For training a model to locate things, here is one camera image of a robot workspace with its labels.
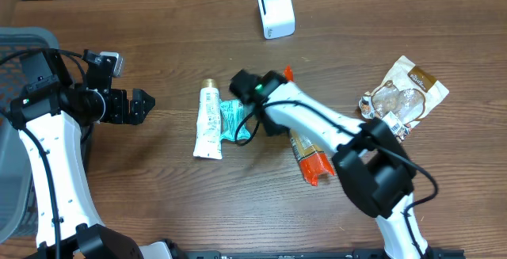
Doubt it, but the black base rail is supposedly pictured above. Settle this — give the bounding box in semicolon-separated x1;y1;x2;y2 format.
173;249;467;259

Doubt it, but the white barcode scanner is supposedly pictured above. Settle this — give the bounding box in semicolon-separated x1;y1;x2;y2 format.
257;0;295;40

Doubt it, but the white tube gold cap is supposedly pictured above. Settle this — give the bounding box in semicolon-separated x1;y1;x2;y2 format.
193;78;223;160

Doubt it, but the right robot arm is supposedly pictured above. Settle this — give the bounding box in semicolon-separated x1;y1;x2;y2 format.
229;70;429;258

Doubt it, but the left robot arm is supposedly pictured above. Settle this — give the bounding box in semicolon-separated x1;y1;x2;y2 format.
1;48;177;259

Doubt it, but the orange spaghetti packet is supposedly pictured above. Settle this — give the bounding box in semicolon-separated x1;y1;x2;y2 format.
283;65;336;187

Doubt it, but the cream brown nut bag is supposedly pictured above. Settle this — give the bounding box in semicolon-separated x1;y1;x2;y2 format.
358;55;449;142

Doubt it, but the teal snack packet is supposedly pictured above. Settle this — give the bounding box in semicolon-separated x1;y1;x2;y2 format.
220;99;246;142

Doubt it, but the grey plastic basket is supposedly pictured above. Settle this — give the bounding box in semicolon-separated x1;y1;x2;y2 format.
1;27;61;241

